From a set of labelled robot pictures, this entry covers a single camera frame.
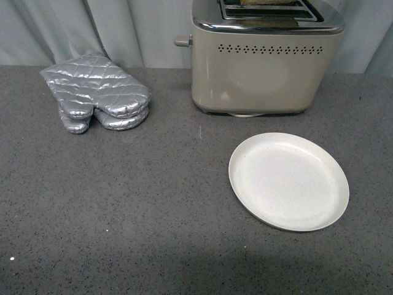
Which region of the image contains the white round plate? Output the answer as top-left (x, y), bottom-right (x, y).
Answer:
top-left (228, 133), bottom-right (349, 232)

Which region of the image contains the brown bread slice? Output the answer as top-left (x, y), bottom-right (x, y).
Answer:
top-left (240, 0), bottom-right (295, 6)

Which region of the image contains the beige two-slot toaster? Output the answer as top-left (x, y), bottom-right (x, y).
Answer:
top-left (174, 1), bottom-right (344, 117)

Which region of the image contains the silver quilted oven mitt top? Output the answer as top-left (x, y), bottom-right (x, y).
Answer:
top-left (40, 53), bottom-right (151, 119)

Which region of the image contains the grey pleated curtain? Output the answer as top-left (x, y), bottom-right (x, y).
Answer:
top-left (1, 1), bottom-right (392, 76)

